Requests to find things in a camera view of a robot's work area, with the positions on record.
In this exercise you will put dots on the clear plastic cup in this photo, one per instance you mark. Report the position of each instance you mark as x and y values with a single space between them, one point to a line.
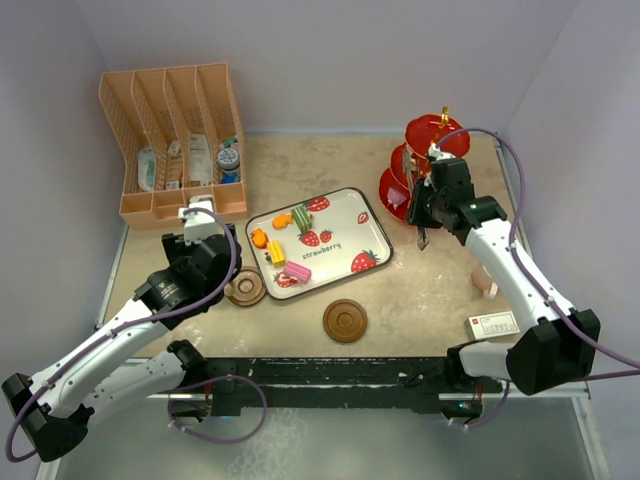
484 282

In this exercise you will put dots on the white sachet packet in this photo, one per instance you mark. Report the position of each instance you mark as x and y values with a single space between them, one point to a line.
200 161

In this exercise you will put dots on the yellow toy cake slice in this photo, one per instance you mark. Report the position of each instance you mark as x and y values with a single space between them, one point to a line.
276 253

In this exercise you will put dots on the white red card box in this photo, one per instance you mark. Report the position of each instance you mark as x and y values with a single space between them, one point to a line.
494 325

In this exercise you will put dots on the orange fish cake left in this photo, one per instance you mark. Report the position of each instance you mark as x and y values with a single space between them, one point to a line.
259 238

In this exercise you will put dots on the orange fish cake upper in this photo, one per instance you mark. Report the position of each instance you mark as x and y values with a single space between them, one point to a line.
282 221

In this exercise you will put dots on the blue white round tin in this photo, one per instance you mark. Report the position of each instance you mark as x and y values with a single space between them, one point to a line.
228 159

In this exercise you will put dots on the orange fish cake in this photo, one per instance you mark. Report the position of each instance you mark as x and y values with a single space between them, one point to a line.
259 238
282 221

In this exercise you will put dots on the brown coaster centre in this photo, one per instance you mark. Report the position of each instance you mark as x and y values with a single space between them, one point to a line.
345 321

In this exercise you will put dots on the green toy cake slice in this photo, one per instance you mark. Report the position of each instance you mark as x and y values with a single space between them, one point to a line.
302 218

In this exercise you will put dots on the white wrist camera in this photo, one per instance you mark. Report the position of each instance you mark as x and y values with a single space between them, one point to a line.
436 154
198 223

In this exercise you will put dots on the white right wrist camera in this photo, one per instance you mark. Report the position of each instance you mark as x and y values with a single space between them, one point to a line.
436 154

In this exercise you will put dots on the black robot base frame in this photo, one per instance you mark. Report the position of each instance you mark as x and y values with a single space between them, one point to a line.
418 384

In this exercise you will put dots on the white strawberry tray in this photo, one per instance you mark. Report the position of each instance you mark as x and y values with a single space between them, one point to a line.
346 240

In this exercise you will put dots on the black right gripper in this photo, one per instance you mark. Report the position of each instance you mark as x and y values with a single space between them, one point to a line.
415 214

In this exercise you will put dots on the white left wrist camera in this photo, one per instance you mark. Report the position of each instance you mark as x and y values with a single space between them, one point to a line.
198 223

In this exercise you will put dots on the brown coaster by mug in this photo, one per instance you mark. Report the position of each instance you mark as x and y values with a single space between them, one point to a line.
249 288

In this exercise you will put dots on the pink toy cake slice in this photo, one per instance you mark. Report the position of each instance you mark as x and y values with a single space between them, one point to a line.
297 271

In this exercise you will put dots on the red three-tier stand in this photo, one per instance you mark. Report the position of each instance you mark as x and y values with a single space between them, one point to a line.
419 134

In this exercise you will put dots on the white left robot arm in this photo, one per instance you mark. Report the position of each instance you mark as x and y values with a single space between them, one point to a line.
56 407

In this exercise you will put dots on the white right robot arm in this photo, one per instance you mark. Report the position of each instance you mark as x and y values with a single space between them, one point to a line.
555 345

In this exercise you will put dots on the purple fuzzy sweet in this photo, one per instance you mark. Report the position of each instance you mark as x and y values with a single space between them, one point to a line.
395 198

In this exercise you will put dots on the metal serving tongs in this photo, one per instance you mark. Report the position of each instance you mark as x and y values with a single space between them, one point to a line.
420 237

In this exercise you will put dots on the small boxed packets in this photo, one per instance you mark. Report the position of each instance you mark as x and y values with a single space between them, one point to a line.
174 166

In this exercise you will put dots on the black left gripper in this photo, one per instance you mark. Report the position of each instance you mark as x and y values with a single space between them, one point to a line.
177 250

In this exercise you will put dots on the pink desk organizer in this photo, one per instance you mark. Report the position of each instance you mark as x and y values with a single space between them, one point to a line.
180 135

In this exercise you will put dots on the blue white pouch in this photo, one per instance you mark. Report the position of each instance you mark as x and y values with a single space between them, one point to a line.
146 169

